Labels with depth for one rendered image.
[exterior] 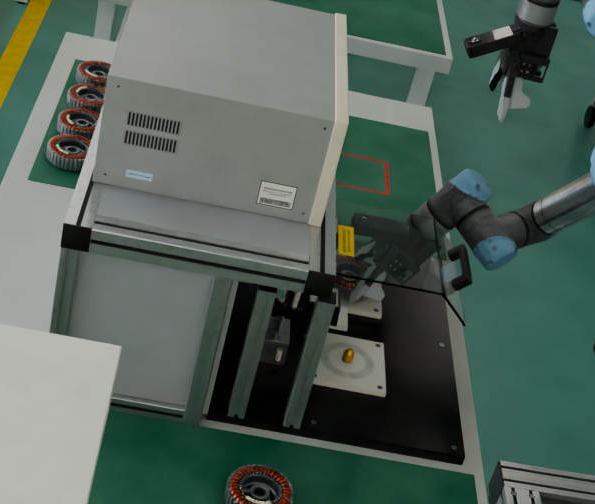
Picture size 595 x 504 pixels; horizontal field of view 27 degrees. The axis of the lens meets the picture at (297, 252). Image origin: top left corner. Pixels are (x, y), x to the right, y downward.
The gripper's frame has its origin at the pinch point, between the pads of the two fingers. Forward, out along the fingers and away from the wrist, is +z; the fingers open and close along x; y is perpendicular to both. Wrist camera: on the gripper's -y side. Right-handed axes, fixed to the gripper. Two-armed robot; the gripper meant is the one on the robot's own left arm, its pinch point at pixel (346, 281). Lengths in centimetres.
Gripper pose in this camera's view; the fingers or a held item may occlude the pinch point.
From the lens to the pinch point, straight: 257.9
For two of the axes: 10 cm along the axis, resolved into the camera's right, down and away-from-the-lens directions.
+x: 0.2, -5.6, 8.3
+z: -6.8, 6.0, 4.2
